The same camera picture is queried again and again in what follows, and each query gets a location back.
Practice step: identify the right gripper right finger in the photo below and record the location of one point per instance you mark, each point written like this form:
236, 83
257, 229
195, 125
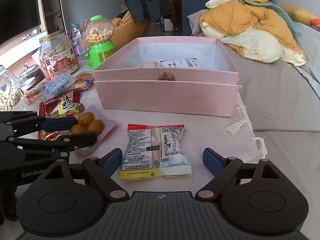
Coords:
224, 171

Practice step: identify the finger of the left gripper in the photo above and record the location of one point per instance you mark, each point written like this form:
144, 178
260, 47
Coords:
42, 123
64, 143

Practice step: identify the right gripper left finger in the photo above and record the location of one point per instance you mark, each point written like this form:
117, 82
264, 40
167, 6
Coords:
100, 171

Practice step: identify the clear red label snack pack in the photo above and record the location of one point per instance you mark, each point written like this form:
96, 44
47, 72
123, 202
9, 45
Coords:
34, 94

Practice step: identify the blue pink candy bag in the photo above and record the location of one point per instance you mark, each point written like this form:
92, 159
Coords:
56, 86

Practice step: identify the white yellow nut packet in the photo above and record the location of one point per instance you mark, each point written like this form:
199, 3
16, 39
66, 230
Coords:
154, 151

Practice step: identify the round meat cake pack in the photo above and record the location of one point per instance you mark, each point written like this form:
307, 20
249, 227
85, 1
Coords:
84, 81

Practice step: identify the beige bread roll pack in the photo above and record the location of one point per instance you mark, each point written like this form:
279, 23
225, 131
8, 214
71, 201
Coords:
149, 64

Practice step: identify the white rice cracker pack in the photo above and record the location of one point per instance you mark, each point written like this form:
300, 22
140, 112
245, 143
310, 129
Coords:
180, 63

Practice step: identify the red spicy snack bag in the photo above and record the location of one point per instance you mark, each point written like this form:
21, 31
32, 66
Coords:
66, 105

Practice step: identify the pack of braised eggs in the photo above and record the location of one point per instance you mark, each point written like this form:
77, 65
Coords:
96, 126

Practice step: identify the large glass peanut jar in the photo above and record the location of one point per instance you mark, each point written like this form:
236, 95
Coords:
9, 90

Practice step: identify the small glass jar dark contents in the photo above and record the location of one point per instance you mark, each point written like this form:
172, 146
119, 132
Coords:
30, 77

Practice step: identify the plastic jar red label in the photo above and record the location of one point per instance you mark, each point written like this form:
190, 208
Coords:
57, 55

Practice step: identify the pink gift box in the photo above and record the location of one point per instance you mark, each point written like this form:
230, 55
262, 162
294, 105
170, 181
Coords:
211, 90

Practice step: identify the green gumball machine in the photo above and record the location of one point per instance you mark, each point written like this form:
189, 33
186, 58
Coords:
97, 35

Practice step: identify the television screen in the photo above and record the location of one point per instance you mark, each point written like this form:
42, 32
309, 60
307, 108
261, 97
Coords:
18, 16

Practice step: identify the orange armchair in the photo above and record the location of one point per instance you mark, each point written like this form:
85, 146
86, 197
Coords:
126, 29

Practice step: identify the orange cream quilt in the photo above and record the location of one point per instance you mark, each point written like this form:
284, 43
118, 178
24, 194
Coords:
256, 29

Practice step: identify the yellow cushion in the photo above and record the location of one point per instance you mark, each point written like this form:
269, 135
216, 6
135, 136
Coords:
301, 15

